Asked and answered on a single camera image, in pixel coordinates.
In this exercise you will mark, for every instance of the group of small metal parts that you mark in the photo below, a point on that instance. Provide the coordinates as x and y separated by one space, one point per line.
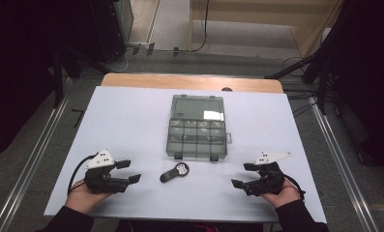
196 131

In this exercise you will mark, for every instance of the person's left hand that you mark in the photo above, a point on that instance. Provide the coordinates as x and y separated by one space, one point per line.
80 199

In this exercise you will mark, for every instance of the person's right hand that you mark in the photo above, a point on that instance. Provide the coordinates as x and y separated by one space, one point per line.
288 195

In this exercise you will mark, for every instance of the black metal stand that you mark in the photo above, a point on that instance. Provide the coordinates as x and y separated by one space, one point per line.
321 83

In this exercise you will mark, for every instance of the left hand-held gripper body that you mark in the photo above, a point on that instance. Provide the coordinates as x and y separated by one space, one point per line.
97 180

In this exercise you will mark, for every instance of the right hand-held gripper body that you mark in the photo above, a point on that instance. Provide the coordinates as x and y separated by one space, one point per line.
270 180

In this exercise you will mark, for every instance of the grey clear plastic organizer box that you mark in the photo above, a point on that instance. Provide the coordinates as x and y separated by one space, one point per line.
197 148

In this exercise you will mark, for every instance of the black bottle opener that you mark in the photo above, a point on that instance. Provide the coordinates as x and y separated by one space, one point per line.
170 175

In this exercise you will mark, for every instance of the light wooden shelf unit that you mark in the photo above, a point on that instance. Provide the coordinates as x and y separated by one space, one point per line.
309 29

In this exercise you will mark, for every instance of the black curtain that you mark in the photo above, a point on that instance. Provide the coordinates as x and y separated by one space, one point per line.
367 80
18 64

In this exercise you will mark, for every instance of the black cabinet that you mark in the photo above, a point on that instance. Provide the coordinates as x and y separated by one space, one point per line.
109 29

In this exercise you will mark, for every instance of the wooden table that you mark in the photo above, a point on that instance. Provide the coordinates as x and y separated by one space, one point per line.
186 82

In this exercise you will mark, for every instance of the aluminium floor rail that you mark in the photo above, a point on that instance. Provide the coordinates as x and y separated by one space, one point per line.
28 167
341 161

